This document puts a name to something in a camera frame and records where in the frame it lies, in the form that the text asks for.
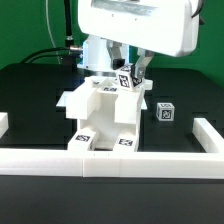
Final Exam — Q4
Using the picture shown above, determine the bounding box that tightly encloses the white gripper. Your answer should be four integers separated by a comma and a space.
78, 0, 200, 78

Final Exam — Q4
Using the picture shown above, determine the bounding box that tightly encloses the white chair back frame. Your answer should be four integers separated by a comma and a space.
66, 76, 153, 124

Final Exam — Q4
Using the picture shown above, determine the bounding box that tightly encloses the white chair seat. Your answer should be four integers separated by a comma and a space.
77, 92, 142, 151

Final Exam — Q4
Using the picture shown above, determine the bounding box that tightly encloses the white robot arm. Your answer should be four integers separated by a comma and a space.
78, 0, 203, 72

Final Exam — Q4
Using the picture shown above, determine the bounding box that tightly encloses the white marker sheet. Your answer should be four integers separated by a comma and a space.
56, 91, 147, 110

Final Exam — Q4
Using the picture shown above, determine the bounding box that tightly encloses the white U-shaped fence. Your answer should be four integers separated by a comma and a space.
0, 118, 224, 179

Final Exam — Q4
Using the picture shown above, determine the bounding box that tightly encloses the white part at left edge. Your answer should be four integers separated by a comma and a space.
0, 112, 8, 138

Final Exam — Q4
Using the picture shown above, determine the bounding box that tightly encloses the black cable bundle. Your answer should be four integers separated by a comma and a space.
20, 0, 84, 65

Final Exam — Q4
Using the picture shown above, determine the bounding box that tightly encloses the thin white cable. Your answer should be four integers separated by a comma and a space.
45, 0, 63, 64

